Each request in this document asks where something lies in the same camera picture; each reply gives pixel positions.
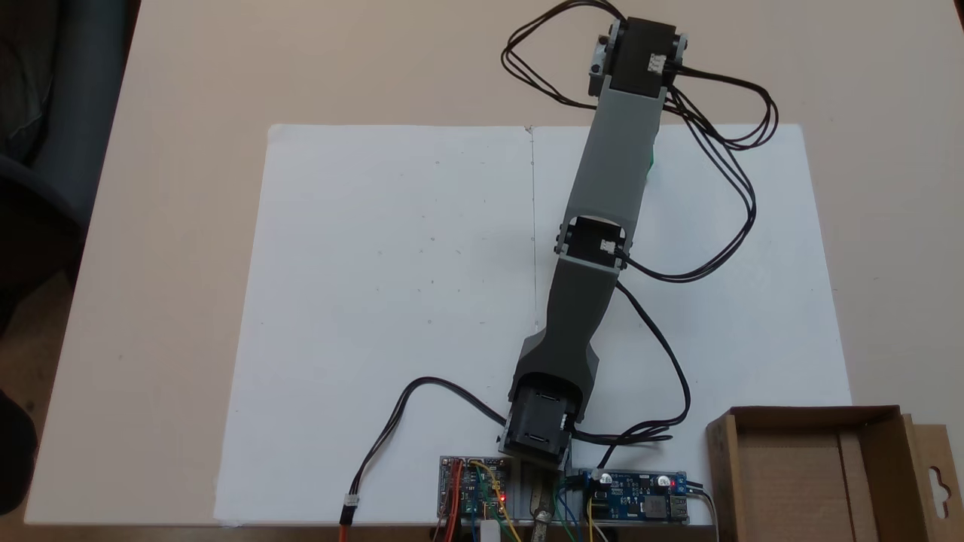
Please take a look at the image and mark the white paper sheet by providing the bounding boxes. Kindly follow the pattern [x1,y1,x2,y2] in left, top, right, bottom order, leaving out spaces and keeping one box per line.
[215,123,853,526]

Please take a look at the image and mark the grey circuit board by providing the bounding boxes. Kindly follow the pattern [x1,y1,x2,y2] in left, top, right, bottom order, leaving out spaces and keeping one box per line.
[438,455,511,522]

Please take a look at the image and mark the metal clamp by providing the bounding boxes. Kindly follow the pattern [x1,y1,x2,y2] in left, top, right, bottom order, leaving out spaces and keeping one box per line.
[530,482,560,542]

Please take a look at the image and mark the blue circuit board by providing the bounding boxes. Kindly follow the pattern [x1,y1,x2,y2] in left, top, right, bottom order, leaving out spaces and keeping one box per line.
[576,470,691,525]

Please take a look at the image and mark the brown cardboard box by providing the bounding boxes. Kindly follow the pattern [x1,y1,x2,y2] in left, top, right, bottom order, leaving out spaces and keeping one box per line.
[706,405,963,542]

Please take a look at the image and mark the blue-grey chair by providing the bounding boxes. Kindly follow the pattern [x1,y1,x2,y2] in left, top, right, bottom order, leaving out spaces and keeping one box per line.
[0,0,141,317]

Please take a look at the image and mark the yellow wire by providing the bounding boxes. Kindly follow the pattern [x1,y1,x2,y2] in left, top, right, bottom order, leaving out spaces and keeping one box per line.
[471,461,522,542]

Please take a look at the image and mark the black gripper servo cable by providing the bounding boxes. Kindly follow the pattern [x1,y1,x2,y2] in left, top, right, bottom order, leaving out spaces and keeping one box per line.
[500,0,627,111]

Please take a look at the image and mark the red wires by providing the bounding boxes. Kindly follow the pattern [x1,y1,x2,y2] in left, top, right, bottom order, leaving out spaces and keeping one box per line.
[433,461,462,542]

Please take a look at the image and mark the black elbow servo cable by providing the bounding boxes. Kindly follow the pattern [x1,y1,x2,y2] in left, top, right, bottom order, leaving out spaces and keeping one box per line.
[572,280,692,471]

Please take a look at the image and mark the black cable with white connector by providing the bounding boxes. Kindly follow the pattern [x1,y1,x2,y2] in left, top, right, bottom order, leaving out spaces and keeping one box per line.
[339,376,509,542]

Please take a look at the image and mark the black wrist servo cable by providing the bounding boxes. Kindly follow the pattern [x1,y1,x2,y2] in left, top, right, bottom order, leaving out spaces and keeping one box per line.
[621,64,780,284]

